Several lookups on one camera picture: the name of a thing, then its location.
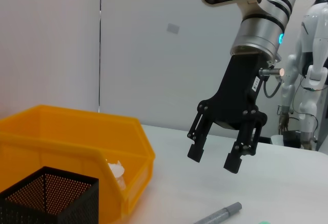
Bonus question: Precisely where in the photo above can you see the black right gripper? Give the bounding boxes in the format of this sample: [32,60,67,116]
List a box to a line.
[187,53,269,175]

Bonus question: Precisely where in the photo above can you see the white paper ball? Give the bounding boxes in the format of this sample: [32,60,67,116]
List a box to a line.
[107,159,127,191]

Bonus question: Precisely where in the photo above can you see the grey marker pen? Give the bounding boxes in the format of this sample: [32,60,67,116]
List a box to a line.
[193,201,243,224]

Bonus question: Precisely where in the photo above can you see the black mesh pen holder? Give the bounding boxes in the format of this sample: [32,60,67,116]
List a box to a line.
[0,166,100,224]

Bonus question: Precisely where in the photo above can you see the white paper cup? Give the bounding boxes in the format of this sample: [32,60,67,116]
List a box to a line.
[271,134,284,146]

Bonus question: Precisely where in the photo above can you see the small black box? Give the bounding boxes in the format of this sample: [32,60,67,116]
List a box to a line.
[283,130,301,148]

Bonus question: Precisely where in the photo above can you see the yellow plastic bin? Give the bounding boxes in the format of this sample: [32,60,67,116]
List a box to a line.
[0,105,156,221]

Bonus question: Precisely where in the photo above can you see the white humanoid robot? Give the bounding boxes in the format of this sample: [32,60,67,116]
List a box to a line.
[278,0,328,151]

